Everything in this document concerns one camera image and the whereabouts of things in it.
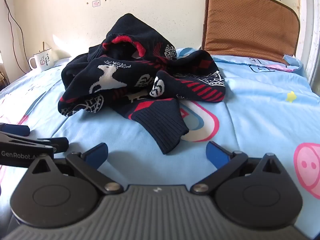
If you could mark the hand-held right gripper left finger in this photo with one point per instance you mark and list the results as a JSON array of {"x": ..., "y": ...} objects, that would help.
[{"x": 96, "y": 155}]

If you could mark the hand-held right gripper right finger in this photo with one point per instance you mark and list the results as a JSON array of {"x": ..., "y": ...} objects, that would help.
[{"x": 217, "y": 155}]

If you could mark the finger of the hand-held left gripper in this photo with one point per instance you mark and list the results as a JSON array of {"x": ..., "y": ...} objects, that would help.
[
  {"x": 58, "y": 143},
  {"x": 15, "y": 129}
]

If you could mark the black red white patterned sweater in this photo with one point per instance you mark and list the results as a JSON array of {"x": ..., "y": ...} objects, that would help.
[{"x": 140, "y": 75}]

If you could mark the blue printed bed sheet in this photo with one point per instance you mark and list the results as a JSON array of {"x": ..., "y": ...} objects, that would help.
[{"x": 262, "y": 100}]

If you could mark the white enamel mug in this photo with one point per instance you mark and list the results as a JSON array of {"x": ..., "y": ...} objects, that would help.
[{"x": 43, "y": 61}]

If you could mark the wooden stick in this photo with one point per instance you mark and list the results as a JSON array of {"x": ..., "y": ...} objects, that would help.
[{"x": 43, "y": 47}]

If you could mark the brown seat cushion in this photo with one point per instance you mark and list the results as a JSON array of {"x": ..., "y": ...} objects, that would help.
[{"x": 250, "y": 22}]

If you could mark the small pink wall sticker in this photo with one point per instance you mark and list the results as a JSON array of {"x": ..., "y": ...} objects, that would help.
[{"x": 96, "y": 3}]

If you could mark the white door frame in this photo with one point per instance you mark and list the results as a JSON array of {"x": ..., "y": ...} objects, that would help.
[{"x": 311, "y": 30}]

